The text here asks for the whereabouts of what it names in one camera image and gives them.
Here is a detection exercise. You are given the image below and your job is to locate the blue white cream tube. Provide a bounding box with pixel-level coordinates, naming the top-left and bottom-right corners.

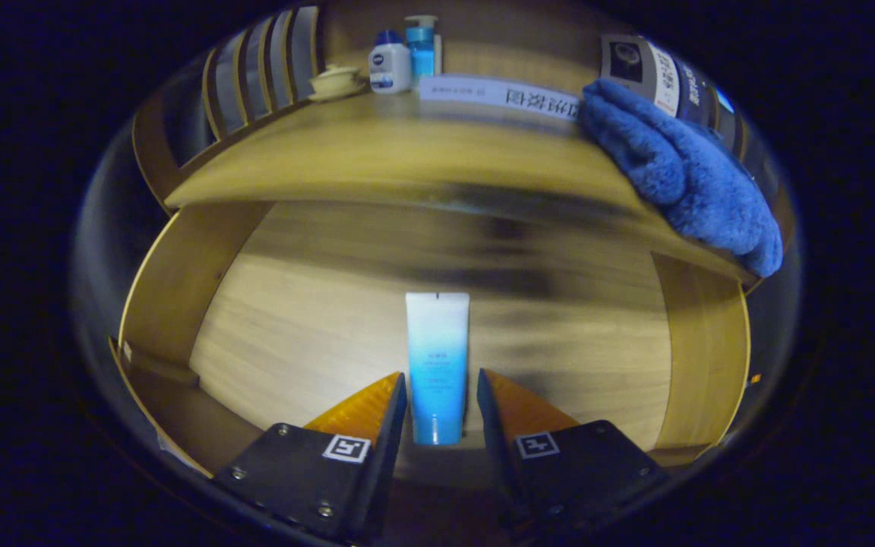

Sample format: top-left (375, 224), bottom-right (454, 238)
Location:
top-left (406, 292), bottom-right (471, 446)

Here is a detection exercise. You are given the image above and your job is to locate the beige lidded teacup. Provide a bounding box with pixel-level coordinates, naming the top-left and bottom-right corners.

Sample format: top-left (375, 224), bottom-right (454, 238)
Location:
top-left (308, 64), bottom-right (368, 101)

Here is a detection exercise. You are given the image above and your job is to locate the white bottle with blue cap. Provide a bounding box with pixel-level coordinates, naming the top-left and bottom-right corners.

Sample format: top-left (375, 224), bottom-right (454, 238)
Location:
top-left (368, 30), bottom-right (413, 95)

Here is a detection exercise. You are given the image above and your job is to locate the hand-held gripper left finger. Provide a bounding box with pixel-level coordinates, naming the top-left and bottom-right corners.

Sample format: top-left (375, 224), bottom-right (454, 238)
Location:
top-left (212, 371), bottom-right (408, 546)

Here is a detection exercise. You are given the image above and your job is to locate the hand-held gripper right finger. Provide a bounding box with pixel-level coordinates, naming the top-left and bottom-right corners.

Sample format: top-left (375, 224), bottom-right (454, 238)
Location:
top-left (477, 368), bottom-right (670, 544)

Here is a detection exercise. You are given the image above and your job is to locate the white upright book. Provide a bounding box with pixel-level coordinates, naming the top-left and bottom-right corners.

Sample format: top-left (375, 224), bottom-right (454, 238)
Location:
top-left (599, 33), bottom-right (681, 116)

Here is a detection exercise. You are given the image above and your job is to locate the wooden cabinet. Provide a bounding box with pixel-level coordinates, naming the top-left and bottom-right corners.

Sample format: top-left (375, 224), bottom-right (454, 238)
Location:
top-left (130, 0), bottom-right (799, 286)

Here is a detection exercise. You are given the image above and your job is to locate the wooden drawer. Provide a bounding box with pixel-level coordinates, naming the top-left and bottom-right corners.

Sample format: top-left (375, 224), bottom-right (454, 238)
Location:
top-left (107, 201), bottom-right (753, 487)

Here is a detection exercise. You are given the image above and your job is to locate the dark blue upright book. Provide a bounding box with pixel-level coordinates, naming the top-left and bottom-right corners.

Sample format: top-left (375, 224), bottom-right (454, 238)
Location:
top-left (671, 55), bottom-right (738, 130)

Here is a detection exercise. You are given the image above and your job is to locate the blue towel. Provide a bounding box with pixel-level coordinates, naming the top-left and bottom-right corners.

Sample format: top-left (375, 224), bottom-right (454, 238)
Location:
top-left (577, 77), bottom-right (784, 278)

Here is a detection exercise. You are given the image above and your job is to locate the wooden countertop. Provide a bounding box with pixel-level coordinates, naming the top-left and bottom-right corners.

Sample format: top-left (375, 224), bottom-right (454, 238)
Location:
top-left (164, 91), bottom-right (757, 282)

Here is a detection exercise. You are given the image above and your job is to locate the blue pump bottle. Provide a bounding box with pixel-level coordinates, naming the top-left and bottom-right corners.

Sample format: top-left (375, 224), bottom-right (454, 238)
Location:
top-left (405, 14), bottom-right (439, 81)

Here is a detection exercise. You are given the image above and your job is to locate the grey flat book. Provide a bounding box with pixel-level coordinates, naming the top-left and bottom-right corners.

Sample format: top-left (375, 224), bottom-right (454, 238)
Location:
top-left (418, 73), bottom-right (583, 122)

